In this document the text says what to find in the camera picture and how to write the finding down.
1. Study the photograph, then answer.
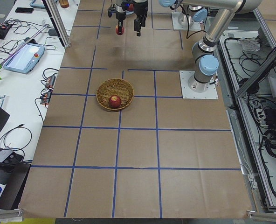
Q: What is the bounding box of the red apple with yellow top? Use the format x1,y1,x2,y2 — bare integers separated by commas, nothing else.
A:
115,25,124,35

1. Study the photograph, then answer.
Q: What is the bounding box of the light blue plate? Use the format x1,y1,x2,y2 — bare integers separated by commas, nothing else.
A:
126,10,134,15

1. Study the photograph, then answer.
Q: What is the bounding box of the red apple on plate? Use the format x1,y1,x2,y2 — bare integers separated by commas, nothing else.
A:
127,4,134,13

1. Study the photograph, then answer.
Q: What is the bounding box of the woven wicker basket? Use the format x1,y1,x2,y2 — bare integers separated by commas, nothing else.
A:
96,78,134,112

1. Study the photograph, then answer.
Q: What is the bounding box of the red apple in basket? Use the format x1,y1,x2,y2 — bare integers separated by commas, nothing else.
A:
109,95,121,109

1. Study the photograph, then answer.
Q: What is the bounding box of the black smartphone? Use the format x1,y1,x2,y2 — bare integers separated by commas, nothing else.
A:
15,7,34,14

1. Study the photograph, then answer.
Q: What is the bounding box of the blue teach pendant tablet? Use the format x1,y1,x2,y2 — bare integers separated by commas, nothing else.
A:
3,43,45,74

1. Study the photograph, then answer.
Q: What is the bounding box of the white power strip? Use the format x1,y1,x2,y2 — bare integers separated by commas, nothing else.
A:
254,105,268,128

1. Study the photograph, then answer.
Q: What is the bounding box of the aluminium frame post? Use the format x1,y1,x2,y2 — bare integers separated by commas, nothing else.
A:
42,0,71,49

